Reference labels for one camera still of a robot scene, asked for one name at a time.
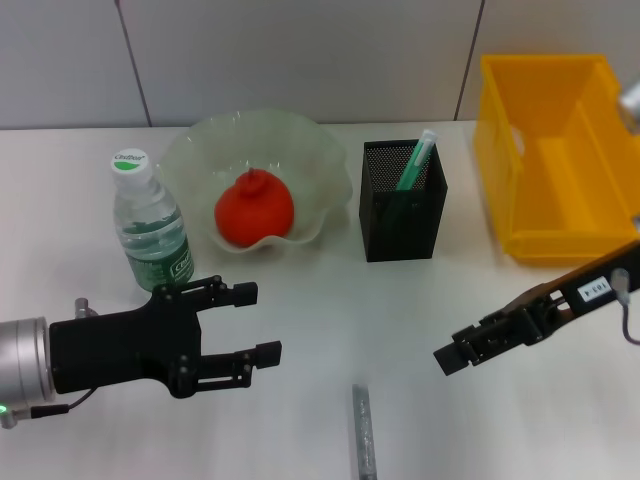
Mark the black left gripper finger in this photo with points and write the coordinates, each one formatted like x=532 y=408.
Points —
x=267 y=354
x=245 y=294

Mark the grey glitter pen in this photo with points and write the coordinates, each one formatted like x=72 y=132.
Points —
x=365 y=430

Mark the green pen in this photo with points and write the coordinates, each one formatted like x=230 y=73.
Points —
x=415 y=162

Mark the yellow plastic bin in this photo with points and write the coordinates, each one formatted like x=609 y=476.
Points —
x=565 y=200

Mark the black mesh pen holder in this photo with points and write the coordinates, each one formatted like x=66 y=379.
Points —
x=400 y=235

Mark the right wrist silver connector plug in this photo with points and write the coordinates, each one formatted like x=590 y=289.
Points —
x=621 y=282

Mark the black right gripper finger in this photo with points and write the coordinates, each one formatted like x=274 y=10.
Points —
x=492 y=320
x=450 y=360

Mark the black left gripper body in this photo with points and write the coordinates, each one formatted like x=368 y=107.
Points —
x=115 y=350

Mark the wrist silver connector plug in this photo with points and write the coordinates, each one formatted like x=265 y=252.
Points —
x=82 y=307
x=621 y=282

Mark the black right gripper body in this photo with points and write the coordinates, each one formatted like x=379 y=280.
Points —
x=575 y=295

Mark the red-orange fruit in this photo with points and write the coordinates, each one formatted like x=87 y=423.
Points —
x=252 y=215

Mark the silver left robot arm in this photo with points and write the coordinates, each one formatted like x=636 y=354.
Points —
x=22 y=360

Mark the green glass fruit bowl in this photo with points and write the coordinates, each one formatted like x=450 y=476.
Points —
x=310 y=165

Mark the clear green-label water bottle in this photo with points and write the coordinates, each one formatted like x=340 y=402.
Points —
x=150 y=240

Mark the left wrist silver connector plug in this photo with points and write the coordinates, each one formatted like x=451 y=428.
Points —
x=82 y=307

